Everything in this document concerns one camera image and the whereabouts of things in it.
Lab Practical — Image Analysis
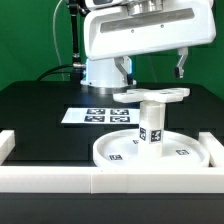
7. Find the white cross-shaped table base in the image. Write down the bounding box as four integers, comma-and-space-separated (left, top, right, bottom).
113, 88, 190, 103

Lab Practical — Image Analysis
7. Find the black cable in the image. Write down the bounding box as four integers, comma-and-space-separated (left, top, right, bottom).
36, 64, 75, 82

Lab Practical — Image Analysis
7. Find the white left fence bar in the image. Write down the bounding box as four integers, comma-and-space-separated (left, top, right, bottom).
0, 130, 15, 166

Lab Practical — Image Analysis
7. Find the white right fence bar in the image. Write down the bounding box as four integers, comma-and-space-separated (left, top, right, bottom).
198, 132, 224, 168

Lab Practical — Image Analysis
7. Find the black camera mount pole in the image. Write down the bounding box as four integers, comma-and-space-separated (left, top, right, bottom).
65, 0, 89, 84

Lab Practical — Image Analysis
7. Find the white round table top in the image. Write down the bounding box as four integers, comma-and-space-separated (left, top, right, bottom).
93, 129, 210, 168

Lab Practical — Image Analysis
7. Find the white marker sheet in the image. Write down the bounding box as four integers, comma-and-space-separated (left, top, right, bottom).
61, 108, 140, 125

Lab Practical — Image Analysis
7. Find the white fence bar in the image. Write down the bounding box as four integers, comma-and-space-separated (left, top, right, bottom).
0, 130, 15, 166
0, 166, 224, 194
198, 132, 224, 168

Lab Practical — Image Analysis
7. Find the white front fence bar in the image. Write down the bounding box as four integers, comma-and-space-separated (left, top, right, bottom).
0, 166, 224, 194

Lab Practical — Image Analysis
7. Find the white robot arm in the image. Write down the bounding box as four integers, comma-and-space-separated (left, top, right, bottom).
81, 0, 216, 94

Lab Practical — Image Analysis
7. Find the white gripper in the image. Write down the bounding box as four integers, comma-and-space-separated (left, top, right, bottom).
84, 0, 216, 85

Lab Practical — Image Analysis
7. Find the grey cable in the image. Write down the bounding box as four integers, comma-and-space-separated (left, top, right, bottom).
52, 0, 66, 81

